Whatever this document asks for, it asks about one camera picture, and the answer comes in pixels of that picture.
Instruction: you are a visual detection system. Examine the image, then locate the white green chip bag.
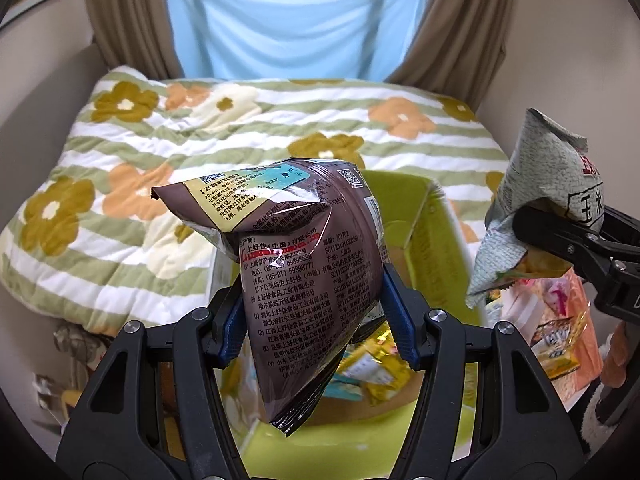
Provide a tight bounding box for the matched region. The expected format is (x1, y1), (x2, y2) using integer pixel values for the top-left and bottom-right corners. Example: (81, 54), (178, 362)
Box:
(465, 108), (604, 307)

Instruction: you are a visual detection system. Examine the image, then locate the brown snack bag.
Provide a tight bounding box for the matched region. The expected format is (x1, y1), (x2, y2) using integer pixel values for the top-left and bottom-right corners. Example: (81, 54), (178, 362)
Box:
(151, 158), (384, 436)

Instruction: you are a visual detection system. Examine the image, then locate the person's right hand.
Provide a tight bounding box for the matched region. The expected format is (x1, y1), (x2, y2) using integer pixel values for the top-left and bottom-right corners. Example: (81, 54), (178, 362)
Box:
(601, 322), (629, 388)

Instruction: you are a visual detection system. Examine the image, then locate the pink floral flowers cloth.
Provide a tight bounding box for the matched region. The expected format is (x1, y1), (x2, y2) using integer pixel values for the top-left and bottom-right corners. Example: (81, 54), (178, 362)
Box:
(486, 270), (603, 408)

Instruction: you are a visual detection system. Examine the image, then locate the green cardboard box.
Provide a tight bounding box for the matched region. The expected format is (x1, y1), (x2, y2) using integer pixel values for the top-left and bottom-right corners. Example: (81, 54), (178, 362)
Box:
(192, 159), (465, 479)

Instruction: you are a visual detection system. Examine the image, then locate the yellow snack bag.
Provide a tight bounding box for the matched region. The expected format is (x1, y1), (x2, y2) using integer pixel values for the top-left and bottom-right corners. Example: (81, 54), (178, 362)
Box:
(337, 322), (413, 405)

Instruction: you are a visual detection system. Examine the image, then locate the floral striped quilt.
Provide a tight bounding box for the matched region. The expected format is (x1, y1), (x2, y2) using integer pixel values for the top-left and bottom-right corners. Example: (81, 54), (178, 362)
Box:
(1, 66), (508, 336)

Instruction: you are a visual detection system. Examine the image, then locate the grey headboard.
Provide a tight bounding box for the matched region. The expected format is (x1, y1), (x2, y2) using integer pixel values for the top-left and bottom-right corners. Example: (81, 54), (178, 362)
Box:
(1, 44), (107, 224)

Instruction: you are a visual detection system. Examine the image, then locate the light blue window cloth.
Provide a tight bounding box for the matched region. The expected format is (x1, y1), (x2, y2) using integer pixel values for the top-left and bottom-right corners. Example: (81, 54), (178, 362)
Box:
(167, 0), (427, 82)

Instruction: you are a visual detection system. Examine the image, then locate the left brown curtain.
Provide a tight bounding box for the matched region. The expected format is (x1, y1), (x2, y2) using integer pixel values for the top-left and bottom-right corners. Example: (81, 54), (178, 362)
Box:
(85, 0), (183, 79)

